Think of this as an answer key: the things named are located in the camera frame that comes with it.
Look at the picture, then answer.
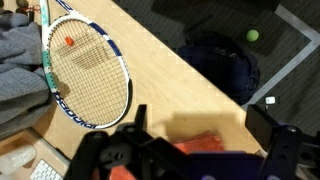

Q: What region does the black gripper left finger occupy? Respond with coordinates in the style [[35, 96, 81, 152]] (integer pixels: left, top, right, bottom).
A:
[[64, 104, 158, 180]]

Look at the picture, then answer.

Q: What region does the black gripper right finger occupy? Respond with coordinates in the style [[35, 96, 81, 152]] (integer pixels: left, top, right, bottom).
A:
[[244, 104, 303, 180]]

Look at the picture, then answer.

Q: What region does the red orange small trinket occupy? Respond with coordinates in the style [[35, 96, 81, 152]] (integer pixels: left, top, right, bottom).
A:
[[24, 4, 42, 15]]

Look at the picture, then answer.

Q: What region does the dark navy backpack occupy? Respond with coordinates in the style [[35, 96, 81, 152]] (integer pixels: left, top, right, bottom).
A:
[[176, 30, 262, 106]]

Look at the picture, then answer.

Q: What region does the orange terry towel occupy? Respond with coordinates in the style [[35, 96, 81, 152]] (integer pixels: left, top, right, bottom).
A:
[[109, 130, 228, 180]]

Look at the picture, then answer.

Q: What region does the grey hooded sweatshirt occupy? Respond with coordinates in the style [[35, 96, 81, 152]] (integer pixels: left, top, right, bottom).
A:
[[0, 12, 54, 139]]

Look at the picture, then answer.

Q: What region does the green tennis ball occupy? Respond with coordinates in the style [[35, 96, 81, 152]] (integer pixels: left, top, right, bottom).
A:
[[245, 29, 260, 43]]

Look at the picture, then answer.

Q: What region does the white blue tennis racket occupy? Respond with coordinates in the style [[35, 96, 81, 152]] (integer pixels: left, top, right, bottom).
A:
[[39, 0, 133, 130]]

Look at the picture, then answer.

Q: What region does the dark round small object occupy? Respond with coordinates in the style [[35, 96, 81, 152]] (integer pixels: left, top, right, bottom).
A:
[[14, 0, 32, 10]]

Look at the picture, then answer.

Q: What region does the white computer keyboard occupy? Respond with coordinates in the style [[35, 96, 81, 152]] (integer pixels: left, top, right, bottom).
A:
[[29, 159, 64, 180]]

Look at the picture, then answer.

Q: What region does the small white charger plug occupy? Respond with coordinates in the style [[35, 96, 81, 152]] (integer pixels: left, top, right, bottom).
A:
[[265, 95, 277, 106]]

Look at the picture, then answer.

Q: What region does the orange racket string dampener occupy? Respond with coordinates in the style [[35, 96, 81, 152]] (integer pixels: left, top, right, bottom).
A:
[[64, 35, 75, 46]]

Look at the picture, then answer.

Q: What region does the translucent white plastic bottle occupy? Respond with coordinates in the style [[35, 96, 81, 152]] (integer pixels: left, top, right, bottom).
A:
[[0, 143, 38, 176]]

